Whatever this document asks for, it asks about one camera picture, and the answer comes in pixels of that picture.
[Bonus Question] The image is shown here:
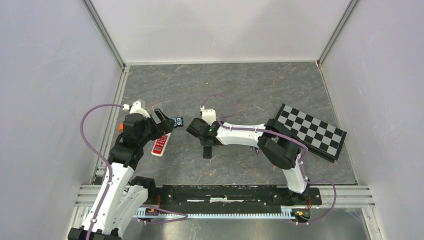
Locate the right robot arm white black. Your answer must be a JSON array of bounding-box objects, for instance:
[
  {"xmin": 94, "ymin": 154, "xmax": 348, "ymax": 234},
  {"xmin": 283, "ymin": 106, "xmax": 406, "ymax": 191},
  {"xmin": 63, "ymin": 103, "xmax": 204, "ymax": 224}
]
[{"xmin": 186, "ymin": 118, "xmax": 309, "ymax": 204}]

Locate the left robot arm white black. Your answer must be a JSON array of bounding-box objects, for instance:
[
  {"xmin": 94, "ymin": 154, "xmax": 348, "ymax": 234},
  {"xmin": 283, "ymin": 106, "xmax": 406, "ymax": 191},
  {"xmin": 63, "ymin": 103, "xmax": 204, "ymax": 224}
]
[{"xmin": 67, "ymin": 106, "xmax": 175, "ymax": 240}]

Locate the red white remote control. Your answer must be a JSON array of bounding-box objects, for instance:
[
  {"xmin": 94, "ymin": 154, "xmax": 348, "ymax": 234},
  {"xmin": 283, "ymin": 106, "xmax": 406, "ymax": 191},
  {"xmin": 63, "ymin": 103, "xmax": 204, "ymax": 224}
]
[{"xmin": 151, "ymin": 133, "xmax": 171, "ymax": 157}]

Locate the orange tape roll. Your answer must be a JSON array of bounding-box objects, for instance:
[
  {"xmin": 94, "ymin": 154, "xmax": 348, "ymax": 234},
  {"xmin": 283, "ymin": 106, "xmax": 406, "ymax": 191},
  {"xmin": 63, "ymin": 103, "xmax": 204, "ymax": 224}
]
[{"xmin": 118, "ymin": 123, "xmax": 124, "ymax": 133}]

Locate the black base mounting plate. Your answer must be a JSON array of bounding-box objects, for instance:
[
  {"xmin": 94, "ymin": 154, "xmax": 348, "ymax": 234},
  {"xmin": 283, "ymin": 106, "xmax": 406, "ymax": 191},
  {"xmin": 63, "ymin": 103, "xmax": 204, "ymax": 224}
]
[{"xmin": 145, "ymin": 184, "xmax": 323, "ymax": 214}]

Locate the black white checkerboard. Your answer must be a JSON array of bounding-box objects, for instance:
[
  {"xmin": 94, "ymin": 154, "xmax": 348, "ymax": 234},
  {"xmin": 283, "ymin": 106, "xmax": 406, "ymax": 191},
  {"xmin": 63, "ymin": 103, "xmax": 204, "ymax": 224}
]
[{"xmin": 275, "ymin": 103, "xmax": 347, "ymax": 163}]

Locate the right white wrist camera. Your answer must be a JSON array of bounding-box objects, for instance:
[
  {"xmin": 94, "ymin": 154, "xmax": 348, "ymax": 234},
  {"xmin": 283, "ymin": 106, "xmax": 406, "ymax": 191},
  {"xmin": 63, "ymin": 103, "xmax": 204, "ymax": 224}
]
[{"xmin": 200, "ymin": 105, "xmax": 217, "ymax": 125}]

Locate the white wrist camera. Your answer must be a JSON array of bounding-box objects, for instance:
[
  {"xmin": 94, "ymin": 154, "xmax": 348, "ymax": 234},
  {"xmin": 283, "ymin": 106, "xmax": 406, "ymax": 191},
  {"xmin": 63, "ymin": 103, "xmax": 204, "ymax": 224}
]
[
  {"xmin": 200, "ymin": 105, "xmax": 217, "ymax": 125},
  {"xmin": 122, "ymin": 99, "xmax": 151, "ymax": 119}
]

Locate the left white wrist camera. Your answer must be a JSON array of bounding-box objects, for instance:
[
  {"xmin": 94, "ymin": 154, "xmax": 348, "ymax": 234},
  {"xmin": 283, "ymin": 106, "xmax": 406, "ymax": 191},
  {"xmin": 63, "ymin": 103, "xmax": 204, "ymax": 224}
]
[{"xmin": 122, "ymin": 99, "xmax": 151, "ymax": 119}]

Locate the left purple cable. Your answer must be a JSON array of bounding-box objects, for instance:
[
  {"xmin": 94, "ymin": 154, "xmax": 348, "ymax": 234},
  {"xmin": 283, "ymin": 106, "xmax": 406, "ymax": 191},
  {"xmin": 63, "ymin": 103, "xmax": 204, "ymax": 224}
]
[{"xmin": 80, "ymin": 103, "xmax": 131, "ymax": 240}]

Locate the purple cable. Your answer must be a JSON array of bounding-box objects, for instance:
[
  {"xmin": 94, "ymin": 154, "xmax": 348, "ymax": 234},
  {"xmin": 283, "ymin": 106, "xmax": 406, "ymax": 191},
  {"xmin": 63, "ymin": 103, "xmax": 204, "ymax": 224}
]
[
  {"xmin": 200, "ymin": 94, "xmax": 338, "ymax": 226},
  {"xmin": 80, "ymin": 103, "xmax": 131, "ymax": 240}
]

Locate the grey slotted cable duct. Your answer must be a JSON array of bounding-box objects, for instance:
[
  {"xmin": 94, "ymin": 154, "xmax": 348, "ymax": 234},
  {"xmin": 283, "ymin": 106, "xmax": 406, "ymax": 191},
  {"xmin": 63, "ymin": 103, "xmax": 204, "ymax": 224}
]
[{"xmin": 133, "ymin": 207, "xmax": 295, "ymax": 220}]

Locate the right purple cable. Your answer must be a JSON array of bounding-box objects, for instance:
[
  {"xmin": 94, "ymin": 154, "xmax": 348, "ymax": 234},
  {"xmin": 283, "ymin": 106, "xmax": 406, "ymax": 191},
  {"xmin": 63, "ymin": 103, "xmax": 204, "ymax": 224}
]
[{"xmin": 200, "ymin": 94, "xmax": 338, "ymax": 226}]

